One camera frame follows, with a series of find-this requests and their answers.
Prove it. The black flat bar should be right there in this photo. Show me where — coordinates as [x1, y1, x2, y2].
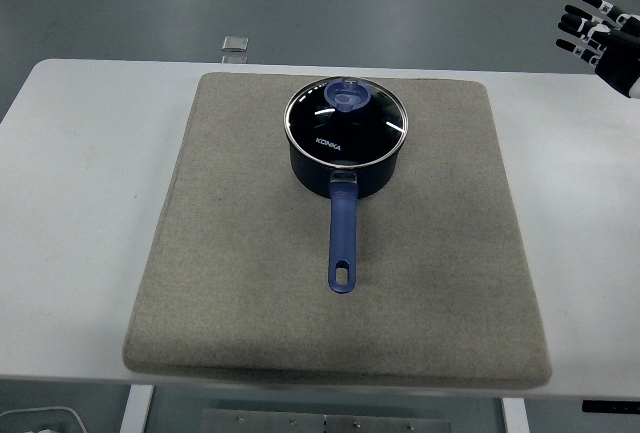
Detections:
[581, 399, 640, 414]

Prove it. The white rounded tray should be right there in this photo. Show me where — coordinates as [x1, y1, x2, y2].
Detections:
[0, 405, 87, 433]

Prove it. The glass pot lid blue knob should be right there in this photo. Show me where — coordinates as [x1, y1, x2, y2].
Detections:
[283, 77, 409, 170]

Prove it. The beige fabric mat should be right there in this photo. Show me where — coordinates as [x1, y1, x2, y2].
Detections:
[122, 71, 554, 388]

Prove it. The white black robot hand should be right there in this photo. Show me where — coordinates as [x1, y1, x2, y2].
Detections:
[555, 0, 640, 100]

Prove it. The grey metal plate with screws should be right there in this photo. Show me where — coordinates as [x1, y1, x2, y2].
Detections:
[201, 408, 455, 433]

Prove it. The white table leg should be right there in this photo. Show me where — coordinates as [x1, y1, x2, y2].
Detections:
[501, 396, 530, 433]
[119, 384, 155, 433]

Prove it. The dark blue saucepan long handle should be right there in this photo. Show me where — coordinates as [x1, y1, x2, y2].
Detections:
[287, 125, 403, 295]

